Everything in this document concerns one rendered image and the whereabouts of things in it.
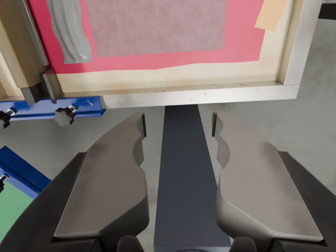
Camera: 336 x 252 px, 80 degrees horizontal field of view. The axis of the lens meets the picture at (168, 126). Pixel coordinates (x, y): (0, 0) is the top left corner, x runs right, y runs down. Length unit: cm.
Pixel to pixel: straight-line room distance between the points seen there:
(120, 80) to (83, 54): 10
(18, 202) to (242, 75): 91
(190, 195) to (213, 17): 46
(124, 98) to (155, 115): 114
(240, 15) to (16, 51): 46
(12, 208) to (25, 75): 66
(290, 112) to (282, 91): 132
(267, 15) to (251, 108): 124
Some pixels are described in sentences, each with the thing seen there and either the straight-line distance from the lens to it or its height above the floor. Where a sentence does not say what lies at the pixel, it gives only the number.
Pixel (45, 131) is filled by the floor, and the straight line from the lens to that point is 205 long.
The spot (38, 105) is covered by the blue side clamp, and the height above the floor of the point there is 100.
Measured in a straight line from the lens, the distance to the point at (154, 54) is 51.
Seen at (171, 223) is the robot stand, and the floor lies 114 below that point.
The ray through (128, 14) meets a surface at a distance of 51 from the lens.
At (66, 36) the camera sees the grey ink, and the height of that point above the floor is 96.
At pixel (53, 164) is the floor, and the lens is 228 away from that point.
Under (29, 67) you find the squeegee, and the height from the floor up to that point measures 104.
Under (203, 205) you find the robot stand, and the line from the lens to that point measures 60.
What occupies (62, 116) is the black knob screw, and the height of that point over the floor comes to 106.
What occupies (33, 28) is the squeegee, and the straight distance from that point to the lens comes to 55.
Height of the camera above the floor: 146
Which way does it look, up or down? 59 degrees down
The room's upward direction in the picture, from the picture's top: 177 degrees counter-clockwise
